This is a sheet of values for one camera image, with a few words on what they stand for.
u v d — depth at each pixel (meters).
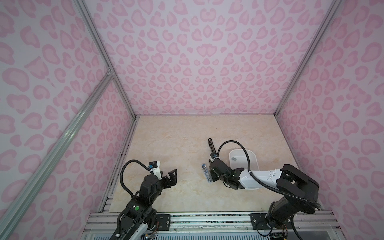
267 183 0.50
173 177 0.72
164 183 0.69
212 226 0.73
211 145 1.00
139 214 0.55
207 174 0.88
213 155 0.78
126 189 0.58
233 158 0.95
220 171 0.68
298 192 0.44
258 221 0.74
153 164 0.68
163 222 0.72
